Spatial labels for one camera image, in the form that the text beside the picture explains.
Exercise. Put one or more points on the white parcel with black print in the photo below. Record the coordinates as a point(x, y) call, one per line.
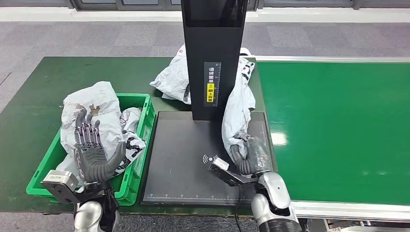
point(133, 118)

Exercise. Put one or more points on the green plastic crate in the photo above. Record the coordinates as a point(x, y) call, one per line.
point(134, 102)

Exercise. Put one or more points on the white crumpled parcel bag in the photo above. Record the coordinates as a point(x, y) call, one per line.
point(173, 80)

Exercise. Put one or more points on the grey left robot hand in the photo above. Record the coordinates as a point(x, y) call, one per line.
point(94, 163)

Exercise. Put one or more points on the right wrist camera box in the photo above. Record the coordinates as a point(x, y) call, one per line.
point(224, 171)

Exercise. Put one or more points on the black inbound scanning machine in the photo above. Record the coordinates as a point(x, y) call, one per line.
point(179, 150)

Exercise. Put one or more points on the plain grey-white parcel bag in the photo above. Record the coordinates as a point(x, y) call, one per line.
point(102, 96)
point(238, 109)

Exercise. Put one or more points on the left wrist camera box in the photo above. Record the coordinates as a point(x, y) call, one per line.
point(59, 185)

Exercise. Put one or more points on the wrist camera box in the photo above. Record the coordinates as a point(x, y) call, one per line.
point(224, 171)
point(59, 185)

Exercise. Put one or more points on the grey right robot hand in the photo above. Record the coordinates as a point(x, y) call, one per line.
point(256, 157)

